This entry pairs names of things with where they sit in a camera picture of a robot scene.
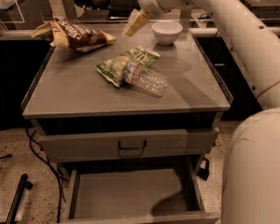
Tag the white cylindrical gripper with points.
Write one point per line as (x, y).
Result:
(140, 17)

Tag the brown chip bag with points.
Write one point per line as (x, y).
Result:
(73, 36)

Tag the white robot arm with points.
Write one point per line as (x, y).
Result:
(251, 170)

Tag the green chip bag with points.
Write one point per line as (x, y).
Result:
(113, 70)

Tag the grey drawer cabinet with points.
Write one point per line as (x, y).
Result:
(129, 124)

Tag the grey top drawer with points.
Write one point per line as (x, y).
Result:
(127, 145)

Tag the grey open middle drawer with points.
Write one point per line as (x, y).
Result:
(136, 191)

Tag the white bowl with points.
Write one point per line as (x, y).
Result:
(167, 32)

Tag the clear plastic water bottle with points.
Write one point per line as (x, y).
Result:
(145, 79)

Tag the black bar on floor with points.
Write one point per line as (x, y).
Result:
(24, 184)

